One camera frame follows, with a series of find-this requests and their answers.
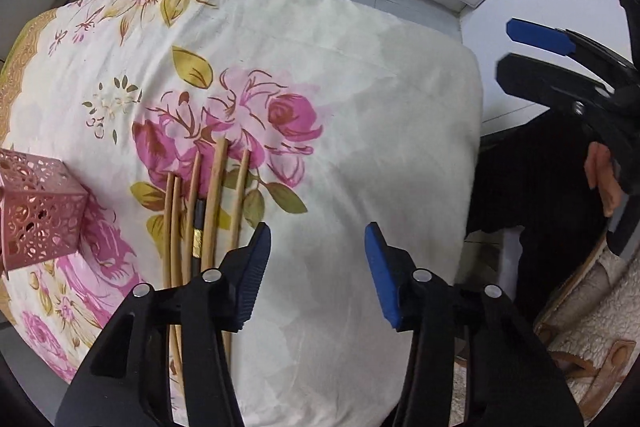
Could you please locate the pink perforated utensil holder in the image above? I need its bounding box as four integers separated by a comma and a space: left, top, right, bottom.
0, 148, 88, 272

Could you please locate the floral tablecloth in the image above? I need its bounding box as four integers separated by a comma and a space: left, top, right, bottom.
1, 0, 482, 426

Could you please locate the person right hand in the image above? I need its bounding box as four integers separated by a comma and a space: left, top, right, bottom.
584, 142, 623, 218

